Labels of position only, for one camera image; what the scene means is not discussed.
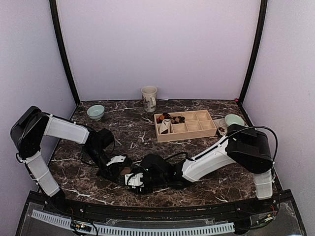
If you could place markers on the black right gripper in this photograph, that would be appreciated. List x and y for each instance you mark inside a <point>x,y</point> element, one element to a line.
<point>142,191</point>

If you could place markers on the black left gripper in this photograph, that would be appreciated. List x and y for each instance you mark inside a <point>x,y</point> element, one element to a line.
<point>112,171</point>

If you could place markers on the beige ribbed sock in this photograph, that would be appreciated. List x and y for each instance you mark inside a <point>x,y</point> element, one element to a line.
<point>125,171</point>

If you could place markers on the wooden compartment tray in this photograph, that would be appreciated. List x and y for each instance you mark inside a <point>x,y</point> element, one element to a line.
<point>198,124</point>

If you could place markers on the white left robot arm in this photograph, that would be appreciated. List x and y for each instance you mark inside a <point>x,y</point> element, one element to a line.
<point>31,132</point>

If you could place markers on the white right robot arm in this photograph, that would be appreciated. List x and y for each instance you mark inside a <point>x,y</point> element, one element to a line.
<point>246,146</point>

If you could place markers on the teal striped ceramic bowl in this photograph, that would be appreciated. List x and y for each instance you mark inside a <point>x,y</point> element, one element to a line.
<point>96,112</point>

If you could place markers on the rolled white ribbed sock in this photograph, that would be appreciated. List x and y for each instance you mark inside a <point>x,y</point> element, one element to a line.
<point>165,127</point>

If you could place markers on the rolled red argyle sock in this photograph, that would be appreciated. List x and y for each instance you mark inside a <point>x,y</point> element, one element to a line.
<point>162,117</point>

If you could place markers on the coral pattern ceramic mug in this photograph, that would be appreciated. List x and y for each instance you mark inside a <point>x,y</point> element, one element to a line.
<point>149,98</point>

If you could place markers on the floral square plate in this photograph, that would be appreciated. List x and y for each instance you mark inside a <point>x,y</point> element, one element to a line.
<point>221,126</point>

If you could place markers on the green circuit board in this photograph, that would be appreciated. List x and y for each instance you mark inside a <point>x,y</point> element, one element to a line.
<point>80,227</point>

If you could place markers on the pale green bowl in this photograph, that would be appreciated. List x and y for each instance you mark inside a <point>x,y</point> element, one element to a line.
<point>231,119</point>

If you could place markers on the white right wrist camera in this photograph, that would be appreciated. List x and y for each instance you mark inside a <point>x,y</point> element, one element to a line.
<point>134,180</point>

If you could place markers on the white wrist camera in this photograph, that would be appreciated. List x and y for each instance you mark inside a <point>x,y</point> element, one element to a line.
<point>134,180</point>
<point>116,159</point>

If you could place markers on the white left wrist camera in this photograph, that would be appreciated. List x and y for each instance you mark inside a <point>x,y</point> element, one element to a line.
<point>116,159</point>

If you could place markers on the white slotted cable duct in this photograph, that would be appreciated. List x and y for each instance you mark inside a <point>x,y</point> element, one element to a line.
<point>138,228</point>

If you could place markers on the black front table rail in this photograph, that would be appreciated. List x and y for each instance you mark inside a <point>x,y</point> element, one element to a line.
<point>168,204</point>

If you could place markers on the black left corner post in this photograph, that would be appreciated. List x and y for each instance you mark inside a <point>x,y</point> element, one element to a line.
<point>62,50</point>

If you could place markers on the black corner post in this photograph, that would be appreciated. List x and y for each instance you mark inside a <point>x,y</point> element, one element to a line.
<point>254,53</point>
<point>62,50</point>

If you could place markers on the black right corner post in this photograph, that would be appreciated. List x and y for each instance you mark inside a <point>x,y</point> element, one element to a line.
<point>254,53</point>

